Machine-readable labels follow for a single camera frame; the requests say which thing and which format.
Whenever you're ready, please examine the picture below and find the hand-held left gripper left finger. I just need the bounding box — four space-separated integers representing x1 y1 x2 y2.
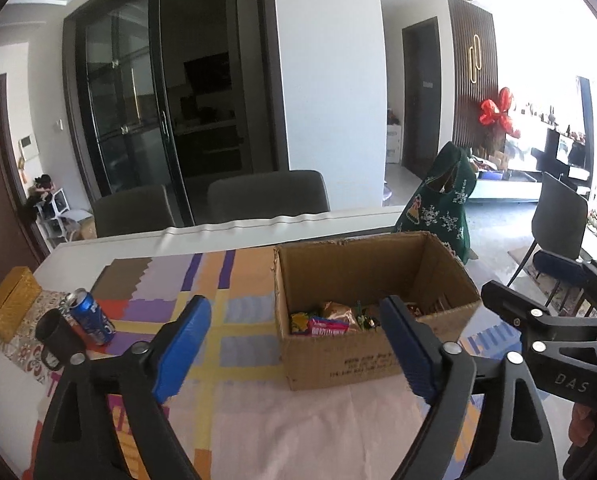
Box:
32 294 212 480

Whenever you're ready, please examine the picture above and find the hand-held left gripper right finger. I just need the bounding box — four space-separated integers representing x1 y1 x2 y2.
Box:
379 296 561 480

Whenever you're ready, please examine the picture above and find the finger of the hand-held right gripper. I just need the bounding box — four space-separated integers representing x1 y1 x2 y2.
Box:
533 251 597 317
481 280 597 357

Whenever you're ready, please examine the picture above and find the brown cardboard box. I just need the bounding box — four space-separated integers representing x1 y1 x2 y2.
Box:
273 231 482 392

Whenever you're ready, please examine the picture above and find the beige gold snack packet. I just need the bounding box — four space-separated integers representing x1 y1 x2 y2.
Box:
321 301 362 331

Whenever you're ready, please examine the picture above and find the pink snack packet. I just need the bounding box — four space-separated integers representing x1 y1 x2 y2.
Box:
308 316 350 339

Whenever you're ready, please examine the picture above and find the person's right hand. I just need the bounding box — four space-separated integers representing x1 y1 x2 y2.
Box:
571 402 597 450

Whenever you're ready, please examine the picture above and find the dark chair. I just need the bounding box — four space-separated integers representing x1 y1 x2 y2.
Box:
507 172 592 312

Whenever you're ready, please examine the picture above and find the colourful patterned tablecloth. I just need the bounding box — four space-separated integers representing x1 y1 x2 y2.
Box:
26 246 485 480

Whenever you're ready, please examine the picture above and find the white tv cabinet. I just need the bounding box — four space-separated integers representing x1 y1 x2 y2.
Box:
467 157 546 207

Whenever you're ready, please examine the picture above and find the blue soda can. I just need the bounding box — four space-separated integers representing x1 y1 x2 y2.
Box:
67 288 117 346

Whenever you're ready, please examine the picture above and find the black mug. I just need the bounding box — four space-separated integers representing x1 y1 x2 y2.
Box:
34 308 87 372

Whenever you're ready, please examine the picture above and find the green knitted bag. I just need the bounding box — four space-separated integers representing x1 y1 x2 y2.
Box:
392 141 479 264

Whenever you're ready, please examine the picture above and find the grey chair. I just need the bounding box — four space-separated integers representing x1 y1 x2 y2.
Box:
207 170 331 225
92 185 177 239

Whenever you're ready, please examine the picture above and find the patterned placemat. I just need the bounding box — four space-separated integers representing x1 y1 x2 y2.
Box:
0 290 76 386

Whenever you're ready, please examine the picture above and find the red flower decoration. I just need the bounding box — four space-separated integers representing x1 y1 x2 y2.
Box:
479 87 522 139

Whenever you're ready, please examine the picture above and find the yellow tissue box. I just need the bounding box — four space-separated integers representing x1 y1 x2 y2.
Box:
0 266 43 342

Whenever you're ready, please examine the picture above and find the white rack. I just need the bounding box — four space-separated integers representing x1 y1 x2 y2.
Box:
33 187 97 250

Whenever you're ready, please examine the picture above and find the white storage box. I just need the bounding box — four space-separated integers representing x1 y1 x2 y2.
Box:
385 121 404 164

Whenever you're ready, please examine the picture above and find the black plush toy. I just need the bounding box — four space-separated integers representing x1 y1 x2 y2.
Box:
24 174 55 223

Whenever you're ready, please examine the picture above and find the dark interior door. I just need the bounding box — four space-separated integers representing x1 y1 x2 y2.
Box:
401 16 441 182

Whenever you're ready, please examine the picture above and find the black glass sliding door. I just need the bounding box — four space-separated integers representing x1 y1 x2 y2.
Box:
62 0 290 223

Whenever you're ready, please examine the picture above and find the wood slat wall panel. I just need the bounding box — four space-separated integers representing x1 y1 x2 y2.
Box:
447 0 500 153

